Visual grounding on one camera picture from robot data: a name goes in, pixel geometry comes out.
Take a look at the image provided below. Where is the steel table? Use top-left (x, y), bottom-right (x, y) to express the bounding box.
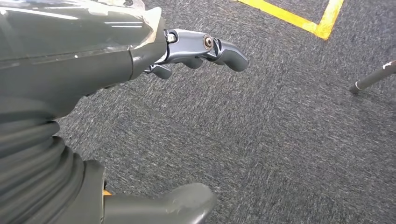
top-left (349, 59), bottom-right (396, 95)

